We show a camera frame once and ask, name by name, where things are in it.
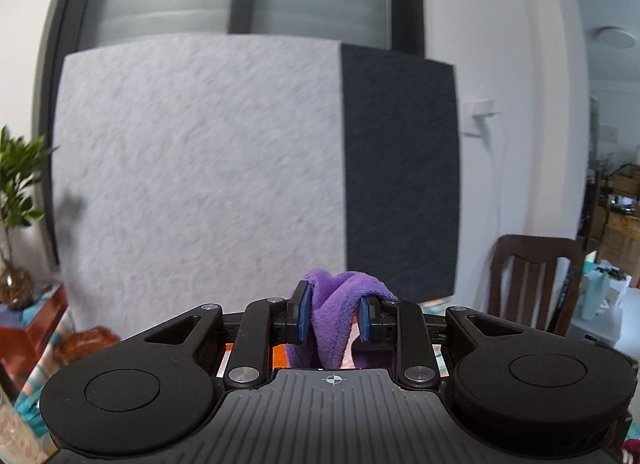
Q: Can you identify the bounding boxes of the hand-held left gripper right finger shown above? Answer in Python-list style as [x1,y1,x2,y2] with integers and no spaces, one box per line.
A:
[357,294,531,391]

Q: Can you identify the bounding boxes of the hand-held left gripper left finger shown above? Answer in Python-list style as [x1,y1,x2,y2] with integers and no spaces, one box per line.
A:
[145,280,313,391]

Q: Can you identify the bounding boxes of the purple microfibre cloth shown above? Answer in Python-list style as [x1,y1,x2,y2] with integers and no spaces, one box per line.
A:
[286,269,401,370]

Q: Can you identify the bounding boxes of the dark wooden chair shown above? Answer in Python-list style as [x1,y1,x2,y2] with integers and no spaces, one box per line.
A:
[487,234,586,337]

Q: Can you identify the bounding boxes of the dark grey felt panel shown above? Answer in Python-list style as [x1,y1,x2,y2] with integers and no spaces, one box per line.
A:
[340,43,460,302]

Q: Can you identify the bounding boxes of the light grey felt panel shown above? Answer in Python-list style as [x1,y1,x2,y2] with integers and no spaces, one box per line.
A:
[50,36,351,340]

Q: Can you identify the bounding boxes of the brown wooden carving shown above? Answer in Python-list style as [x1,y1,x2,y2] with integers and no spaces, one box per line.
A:
[52,326,121,370]

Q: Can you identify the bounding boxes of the light blue paper bag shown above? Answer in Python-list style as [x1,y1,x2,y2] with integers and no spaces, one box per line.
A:
[580,259,631,320]

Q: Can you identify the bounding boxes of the storage shelf with boxes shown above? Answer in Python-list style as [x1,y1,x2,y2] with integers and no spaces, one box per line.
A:
[582,94,640,290]

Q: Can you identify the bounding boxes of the red-brown box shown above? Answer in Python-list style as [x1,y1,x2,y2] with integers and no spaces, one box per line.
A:
[0,284,71,380]

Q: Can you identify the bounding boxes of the printed drinking glass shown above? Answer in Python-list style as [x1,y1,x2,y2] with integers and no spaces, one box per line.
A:
[0,384,46,464]

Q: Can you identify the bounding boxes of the green plant in glass vase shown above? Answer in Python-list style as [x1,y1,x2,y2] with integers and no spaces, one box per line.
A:
[0,126,58,310]

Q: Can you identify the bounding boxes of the round ceiling lamp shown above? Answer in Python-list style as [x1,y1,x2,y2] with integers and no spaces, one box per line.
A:
[595,26,636,50]

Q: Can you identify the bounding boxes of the white wall adapter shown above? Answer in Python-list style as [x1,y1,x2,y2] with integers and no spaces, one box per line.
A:
[462,100,501,137]

